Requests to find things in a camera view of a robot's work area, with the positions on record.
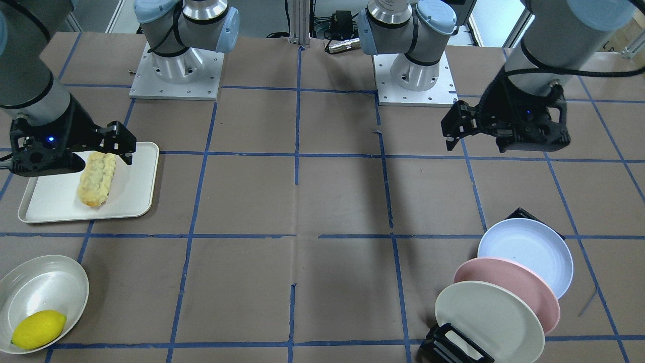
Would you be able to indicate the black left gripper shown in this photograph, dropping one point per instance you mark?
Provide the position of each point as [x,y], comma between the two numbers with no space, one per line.
[505,107]

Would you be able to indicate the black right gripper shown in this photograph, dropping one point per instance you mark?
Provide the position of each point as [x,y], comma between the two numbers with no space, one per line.
[79,127]

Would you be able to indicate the yellow bread loaf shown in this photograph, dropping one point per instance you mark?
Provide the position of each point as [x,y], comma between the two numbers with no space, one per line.
[96,179]

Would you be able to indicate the blue plate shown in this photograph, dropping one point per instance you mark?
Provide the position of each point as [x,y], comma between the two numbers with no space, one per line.
[534,245]

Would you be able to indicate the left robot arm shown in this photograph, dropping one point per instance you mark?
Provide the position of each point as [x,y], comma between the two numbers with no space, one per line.
[562,37]

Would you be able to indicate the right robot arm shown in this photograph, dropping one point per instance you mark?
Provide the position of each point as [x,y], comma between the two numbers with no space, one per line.
[30,88]

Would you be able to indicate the pink plate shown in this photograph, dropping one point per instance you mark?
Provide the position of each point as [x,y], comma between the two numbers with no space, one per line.
[519,280]

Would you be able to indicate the cream white plate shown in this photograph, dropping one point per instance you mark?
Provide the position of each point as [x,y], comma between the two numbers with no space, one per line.
[496,320]

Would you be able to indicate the white rectangular tray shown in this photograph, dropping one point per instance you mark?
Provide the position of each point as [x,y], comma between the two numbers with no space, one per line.
[53,198]

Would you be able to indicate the silver cylindrical connector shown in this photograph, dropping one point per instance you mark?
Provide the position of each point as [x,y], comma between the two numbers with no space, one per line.
[343,46]

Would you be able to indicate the black power adapter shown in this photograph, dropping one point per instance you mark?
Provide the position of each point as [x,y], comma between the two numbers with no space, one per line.
[341,20]

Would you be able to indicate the white shallow bowl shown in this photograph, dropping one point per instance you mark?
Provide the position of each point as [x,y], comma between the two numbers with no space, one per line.
[50,283]

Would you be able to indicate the cardboard box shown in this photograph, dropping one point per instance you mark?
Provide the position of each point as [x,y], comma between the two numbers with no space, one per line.
[630,39]

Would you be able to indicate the yellow lemon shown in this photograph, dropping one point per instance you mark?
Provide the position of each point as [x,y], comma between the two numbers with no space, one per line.
[39,329]

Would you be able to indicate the black dish rack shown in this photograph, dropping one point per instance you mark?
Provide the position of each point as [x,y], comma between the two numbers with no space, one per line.
[447,344]

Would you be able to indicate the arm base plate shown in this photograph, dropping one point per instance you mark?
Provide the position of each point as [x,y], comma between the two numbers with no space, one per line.
[201,75]
[388,80]

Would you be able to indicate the aluminium frame post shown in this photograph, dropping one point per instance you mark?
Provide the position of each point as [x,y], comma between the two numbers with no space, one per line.
[299,13]

